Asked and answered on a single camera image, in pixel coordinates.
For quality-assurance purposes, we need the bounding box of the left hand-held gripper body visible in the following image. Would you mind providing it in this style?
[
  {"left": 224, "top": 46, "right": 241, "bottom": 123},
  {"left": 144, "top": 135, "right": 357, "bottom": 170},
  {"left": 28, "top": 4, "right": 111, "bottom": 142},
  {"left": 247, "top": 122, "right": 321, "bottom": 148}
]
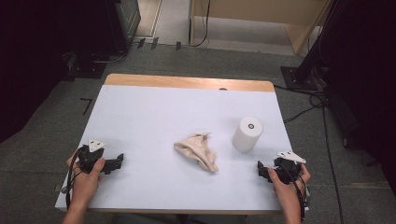
[{"left": 77, "top": 138, "right": 107, "bottom": 175}]

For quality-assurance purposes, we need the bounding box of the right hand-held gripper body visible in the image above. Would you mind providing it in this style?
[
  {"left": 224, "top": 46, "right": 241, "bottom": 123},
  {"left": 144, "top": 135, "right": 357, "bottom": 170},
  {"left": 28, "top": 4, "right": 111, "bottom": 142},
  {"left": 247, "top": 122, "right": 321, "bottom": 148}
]
[{"left": 272, "top": 150, "right": 307, "bottom": 185}]

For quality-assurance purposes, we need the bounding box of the white cylinder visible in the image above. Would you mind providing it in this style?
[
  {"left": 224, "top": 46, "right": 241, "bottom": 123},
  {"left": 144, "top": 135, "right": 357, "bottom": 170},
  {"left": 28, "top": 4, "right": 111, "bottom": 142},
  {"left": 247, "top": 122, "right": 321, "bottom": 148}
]
[{"left": 231, "top": 117, "right": 264, "bottom": 154}]

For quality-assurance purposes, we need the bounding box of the beige textured cloth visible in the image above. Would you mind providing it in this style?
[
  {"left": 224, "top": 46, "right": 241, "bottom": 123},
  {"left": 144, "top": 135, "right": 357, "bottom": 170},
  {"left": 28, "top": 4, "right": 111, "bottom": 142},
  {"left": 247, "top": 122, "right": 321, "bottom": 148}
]
[{"left": 173, "top": 133, "right": 219, "bottom": 174}]

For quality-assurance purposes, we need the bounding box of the person's right hand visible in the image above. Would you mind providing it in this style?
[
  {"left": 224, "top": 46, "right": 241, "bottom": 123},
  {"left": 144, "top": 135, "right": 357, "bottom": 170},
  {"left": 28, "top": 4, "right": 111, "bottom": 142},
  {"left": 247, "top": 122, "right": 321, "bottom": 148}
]
[{"left": 268, "top": 164, "right": 312, "bottom": 202}]

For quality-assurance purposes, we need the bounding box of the person's left hand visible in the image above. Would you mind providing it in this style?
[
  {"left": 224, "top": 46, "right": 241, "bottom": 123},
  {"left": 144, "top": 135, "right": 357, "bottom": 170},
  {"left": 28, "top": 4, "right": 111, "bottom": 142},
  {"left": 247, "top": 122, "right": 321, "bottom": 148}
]
[{"left": 66, "top": 151, "right": 106, "bottom": 203}]

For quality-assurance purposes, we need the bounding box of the white table cover sheet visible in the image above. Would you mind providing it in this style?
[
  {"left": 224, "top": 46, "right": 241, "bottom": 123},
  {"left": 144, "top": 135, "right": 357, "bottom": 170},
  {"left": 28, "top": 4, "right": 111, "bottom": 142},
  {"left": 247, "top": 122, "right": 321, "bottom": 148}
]
[{"left": 55, "top": 84, "right": 309, "bottom": 212}]

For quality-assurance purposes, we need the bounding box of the black flat stand base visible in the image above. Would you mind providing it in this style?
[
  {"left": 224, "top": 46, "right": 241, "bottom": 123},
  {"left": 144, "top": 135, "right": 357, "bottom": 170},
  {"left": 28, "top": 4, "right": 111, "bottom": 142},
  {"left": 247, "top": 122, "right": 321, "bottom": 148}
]
[{"left": 65, "top": 51, "right": 108, "bottom": 79}]

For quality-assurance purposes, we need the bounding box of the dark curtain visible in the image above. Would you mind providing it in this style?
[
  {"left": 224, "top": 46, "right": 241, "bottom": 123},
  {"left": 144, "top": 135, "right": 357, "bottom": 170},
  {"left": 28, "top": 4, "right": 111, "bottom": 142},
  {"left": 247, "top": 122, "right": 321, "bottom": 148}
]
[
  {"left": 321, "top": 0, "right": 396, "bottom": 198},
  {"left": 0, "top": 0, "right": 110, "bottom": 145}
]

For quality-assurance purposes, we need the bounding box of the black cabinet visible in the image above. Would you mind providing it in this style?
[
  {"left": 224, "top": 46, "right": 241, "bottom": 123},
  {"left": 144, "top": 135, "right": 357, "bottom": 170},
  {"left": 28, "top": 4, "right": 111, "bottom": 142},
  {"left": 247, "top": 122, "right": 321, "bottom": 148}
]
[{"left": 105, "top": 0, "right": 142, "bottom": 54}]

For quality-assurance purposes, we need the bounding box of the light wooden furniture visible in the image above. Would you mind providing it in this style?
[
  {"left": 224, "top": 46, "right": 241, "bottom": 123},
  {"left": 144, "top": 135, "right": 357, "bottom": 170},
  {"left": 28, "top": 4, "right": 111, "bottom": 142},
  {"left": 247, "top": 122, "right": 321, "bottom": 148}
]
[{"left": 189, "top": 0, "right": 332, "bottom": 56}]

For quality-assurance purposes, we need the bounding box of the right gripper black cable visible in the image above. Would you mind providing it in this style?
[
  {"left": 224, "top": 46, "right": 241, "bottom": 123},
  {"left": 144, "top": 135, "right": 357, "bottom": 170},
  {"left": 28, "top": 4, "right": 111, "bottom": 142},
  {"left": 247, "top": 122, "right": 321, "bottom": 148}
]
[{"left": 279, "top": 167, "right": 311, "bottom": 222}]

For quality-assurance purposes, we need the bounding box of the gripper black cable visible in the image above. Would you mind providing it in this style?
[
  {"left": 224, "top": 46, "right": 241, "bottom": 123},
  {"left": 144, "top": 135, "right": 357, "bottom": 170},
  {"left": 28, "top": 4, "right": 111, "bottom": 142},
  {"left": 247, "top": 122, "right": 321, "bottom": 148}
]
[
  {"left": 64, "top": 146, "right": 86, "bottom": 211},
  {"left": 279, "top": 167, "right": 311, "bottom": 222}
]

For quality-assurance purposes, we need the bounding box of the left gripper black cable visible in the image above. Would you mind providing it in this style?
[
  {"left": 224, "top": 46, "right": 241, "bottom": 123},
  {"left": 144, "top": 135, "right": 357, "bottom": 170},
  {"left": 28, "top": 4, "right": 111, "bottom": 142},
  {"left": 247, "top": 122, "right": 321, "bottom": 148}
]
[{"left": 64, "top": 146, "right": 86, "bottom": 211}]

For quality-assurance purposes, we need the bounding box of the long black floor cable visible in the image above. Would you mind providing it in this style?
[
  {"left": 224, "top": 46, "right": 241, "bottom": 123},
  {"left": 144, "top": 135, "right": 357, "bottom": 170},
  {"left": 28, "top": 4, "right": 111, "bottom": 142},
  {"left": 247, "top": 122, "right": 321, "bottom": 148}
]
[{"left": 321, "top": 105, "right": 344, "bottom": 224}]

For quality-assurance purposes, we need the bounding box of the black floor cable loop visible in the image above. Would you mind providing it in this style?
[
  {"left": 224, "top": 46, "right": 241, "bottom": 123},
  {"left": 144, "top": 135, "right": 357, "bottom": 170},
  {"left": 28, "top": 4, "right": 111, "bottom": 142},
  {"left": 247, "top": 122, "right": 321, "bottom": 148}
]
[{"left": 274, "top": 83, "right": 329, "bottom": 124}]

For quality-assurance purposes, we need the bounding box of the black stand with base plate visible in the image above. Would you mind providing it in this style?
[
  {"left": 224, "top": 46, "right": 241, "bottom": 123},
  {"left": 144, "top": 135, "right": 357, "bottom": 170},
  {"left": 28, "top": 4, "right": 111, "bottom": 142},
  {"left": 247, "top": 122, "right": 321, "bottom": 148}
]
[{"left": 279, "top": 0, "right": 345, "bottom": 91}]

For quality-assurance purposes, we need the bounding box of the black hanging cable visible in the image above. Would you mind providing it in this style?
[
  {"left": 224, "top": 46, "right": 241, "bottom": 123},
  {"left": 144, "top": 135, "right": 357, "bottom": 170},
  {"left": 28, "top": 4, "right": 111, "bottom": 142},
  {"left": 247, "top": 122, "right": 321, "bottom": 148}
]
[{"left": 190, "top": 0, "right": 211, "bottom": 49}]

